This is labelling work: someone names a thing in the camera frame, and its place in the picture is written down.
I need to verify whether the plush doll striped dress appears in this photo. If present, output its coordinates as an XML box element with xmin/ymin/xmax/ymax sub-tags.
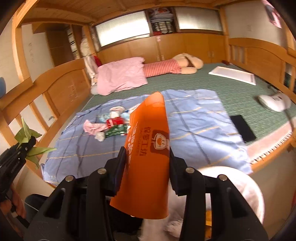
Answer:
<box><xmin>144</xmin><ymin>53</ymin><xmax>204</xmax><ymax>78</ymax></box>

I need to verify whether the dark green snack wrapper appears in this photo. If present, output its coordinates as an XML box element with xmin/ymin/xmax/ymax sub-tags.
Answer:
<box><xmin>105</xmin><ymin>124</ymin><xmax>128</xmax><ymax>138</ymax></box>

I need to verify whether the white desk lamp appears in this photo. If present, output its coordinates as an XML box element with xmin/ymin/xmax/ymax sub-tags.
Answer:
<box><xmin>258</xmin><ymin>92</ymin><xmax>292</xmax><ymax>113</ymax></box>

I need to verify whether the pink printed wrapper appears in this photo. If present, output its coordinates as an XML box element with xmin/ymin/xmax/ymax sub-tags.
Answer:
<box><xmin>83</xmin><ymin>120</ymin><xmax>108</xmax><ymax>136</ymax></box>

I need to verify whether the pink wall poster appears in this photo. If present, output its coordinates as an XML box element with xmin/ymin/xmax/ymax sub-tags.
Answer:
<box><xmin>262</xmin><ymin>0</ymin><xmax>282</xmax><ymax>28</ymax></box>

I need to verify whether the pink pillow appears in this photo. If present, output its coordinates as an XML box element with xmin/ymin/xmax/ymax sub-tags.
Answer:
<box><xmin>91</xmin><ymin>57</ymin><xmax>147</xmax><ymax>96</ymax></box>

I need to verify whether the black phone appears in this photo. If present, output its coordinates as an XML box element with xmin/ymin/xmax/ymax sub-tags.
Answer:
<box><xmin>230</xmin><ymin>115</ymin><xmax>256</xmax><ymax>143</ymax></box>

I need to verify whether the white cup trash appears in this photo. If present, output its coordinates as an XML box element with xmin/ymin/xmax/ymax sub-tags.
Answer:
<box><xmin>109</xmin><ymin>106</ymin><xmax>125</xmax><ymax>118</ymax></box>

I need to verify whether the green bed mat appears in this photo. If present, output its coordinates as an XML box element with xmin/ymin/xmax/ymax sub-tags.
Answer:
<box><xmin>83</xmin><ymin>63</ymin><xmax>295</xmax><ymax>138</ymax></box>

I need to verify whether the white crumpled tissue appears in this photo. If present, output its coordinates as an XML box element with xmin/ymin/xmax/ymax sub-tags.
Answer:
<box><xmin>94</xmin><ymin>132</ymin><xmax>106</xmax><ymax>142</ymax></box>

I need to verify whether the wooden bed frame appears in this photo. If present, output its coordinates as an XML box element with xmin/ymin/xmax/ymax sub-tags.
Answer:
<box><xmin>0</xmin><ymin>0</ymin><xmax>296</xmax><ymax>186</ymax></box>

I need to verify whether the orange plastic snack bag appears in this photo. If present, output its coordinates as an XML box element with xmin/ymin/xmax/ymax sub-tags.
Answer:
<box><xmin>110</xmin><ymin>92</ymin><xmax>170</xmax><ymax>219</ymax></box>

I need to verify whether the blue checked bed sheet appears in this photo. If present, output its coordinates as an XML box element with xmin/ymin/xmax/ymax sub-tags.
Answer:
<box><xmin>41</xmin><ymin>89</ymin><xmax>252</xmax><ymax>185</ymax></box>

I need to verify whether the red cigarette box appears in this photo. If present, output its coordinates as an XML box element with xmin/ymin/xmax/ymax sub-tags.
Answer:
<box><xmin>106</xmin><ymin>116</ymin><xmax>125</xmax><ymax>128</ymax></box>

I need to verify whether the blue round object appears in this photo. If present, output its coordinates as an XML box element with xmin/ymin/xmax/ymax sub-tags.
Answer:
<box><xmin>0</xmin><ymin>77</ymin><xmax>6</xmax><ymax>98</ymax></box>

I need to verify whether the white flat tray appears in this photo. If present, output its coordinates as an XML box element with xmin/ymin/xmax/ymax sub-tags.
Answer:
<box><xmin>208</xmin><ymin>66</ymin><xmax>256</xmax><ymax>86</ymax></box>

